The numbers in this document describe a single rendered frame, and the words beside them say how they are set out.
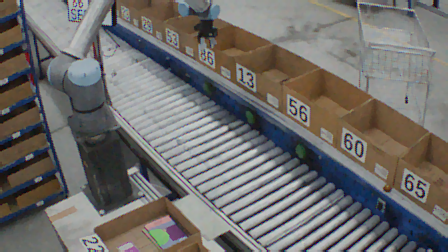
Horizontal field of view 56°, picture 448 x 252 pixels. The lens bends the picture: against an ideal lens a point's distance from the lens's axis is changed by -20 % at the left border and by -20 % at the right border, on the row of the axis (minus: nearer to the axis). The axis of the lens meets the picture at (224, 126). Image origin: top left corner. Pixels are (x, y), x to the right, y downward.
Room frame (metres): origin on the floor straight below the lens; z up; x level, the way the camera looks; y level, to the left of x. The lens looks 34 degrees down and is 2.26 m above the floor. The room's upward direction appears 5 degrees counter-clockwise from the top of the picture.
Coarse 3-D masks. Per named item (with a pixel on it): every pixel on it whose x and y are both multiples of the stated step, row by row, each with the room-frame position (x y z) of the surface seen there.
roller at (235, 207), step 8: (296, 168) 1.86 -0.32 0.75; (304, 168) 1.85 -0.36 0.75; (288, 176) 1.81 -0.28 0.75; (296, 176) 1.82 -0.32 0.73; (272, 184) 1.76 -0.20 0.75; (280, 184) 1.76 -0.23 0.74; (288, 184) 1.79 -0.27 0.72; (256, 192) 1.71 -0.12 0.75; (264, 192) 1.72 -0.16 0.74; (272, 192) 1.73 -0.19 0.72; (240, 200) 1.67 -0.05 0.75; (248, 200) 1.67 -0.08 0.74; (256, 200) 1.68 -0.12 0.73; (224, 208) 1.63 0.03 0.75; (232, 208) 1.63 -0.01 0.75; (240, 208) 1.64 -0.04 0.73
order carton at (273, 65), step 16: (272, 48) 2.60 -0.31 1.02; (240, 64) 2.40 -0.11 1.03; (256, 64) 2.54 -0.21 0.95; (272, 64) 2.60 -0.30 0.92; (288, 64) 2.51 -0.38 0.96; (304, 64) 2.40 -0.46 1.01; (256, 80) 2.29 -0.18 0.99; (272, 80) 2.19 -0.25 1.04; (288, 80) 2.46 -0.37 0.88; (256, 96) 2.30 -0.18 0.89
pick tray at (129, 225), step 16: (144, 208) 1.56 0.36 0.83; (160, 208) 1.60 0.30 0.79; (176, 208) 1.54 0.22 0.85; (112, 224) 1.47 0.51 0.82; (128, 224) 1.51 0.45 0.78; (144, 224) 1.53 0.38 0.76; (192, 224) 1.44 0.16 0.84; (112, 240) 1.43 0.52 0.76; (128, 240) 1.43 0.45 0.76; (144, 240) 1.43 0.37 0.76; (192, 240) 1.36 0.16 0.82
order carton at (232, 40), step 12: (216, 36) 2.87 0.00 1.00; (228, 36) 2.92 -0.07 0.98; (240, 36) 2.88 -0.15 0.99; (252, 36) 2.78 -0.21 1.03; (216, 48) 2.87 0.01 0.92; (228, 48) 2.91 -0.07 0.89; (240, 48) 2.89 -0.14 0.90; (252, 48) 2.78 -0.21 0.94; (216, 60) 2.59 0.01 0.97; (228, 60) 2.49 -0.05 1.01; (216, 72) 2.60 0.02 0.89
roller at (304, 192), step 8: (312, 184) 1.72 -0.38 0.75; (320, 184) 1.73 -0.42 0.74; (296, 192) 1.68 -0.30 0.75; (304, 192) 1.68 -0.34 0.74; (312, 192) 1.70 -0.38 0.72; (280, 200) 1.65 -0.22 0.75; (288, 200) 1.64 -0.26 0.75; (296, 200) 1.65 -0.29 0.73; (272, 208) 1.60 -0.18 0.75; (280, 208) 1.60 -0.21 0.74; (256, 216) 1.55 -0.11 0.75; (264, 216) 1.55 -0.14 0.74; (272, 216) 1.57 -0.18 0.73; (240, 224) 1.51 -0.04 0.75; (248, 224) 1.51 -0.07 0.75; (256, 224) 1.52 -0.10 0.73
